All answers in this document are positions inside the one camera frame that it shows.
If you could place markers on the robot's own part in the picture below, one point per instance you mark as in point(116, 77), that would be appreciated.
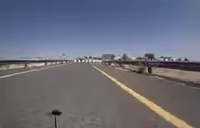
point(56, 115)

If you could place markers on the tree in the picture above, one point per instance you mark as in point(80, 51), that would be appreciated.
point(149, 56)

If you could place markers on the dry bush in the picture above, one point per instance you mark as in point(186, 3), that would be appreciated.
point(140, 70)

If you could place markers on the building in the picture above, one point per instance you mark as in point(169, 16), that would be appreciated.
point(107, 57)

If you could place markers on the dark post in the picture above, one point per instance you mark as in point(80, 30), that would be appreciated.
point(149, 69)

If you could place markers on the roadside guardrail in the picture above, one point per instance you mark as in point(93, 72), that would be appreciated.
point(18, 63)

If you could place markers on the grey asphalt road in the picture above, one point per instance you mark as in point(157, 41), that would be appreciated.
point(81, 90)

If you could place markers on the dark fence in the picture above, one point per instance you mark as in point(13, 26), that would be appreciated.
point(184, 65)

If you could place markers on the yellow painted line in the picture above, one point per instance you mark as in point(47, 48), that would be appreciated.
point(139, 97)

